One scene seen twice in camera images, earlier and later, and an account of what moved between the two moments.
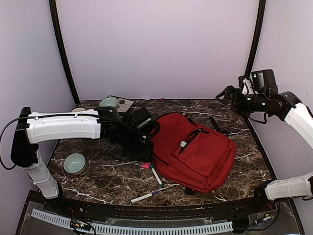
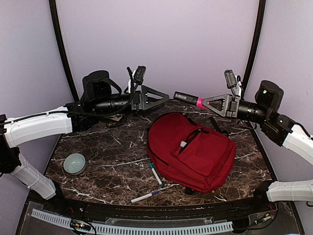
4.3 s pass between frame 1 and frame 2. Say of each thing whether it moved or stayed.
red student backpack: stayed
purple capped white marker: stayed
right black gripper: moved
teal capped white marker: stayed
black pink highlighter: moved
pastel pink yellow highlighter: stayed
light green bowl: stayed
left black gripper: moved
